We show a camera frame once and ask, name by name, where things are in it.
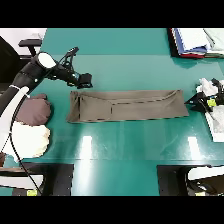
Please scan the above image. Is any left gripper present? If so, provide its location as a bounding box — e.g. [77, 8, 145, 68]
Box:
[76, 72, 94, 90]

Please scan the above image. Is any grey-brown garment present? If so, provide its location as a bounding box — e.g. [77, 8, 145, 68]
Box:
[65, 88, 190, 124]

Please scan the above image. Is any maroon garment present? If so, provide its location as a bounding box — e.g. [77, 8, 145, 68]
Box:
[15, 93, 53, 127]

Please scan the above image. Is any white fluffy garment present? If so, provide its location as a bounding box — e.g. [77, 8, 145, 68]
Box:
[0, 121, 51, 160]

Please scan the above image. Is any black folded garment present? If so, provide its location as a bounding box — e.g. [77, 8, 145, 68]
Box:
[166, 27, 181, 58]

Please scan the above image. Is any black mounting plate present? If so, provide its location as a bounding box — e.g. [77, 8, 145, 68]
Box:
[156, 164, 188, 197]
[42, 162, 75, 197]

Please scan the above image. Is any red folded garment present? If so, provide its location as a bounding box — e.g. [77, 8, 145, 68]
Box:
[179, 52, 206, 60]

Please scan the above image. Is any white folded garment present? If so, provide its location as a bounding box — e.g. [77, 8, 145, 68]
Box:
[175, 27, 212, 51]

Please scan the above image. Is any pale green folded garment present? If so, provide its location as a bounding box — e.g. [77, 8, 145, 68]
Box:
[203, 27, 224, 55]

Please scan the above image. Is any light grey garment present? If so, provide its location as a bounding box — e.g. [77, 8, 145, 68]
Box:
[195, 77, 224, 134]

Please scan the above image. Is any black cable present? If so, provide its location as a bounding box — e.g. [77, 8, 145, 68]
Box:
[8, 95, 44, 197]

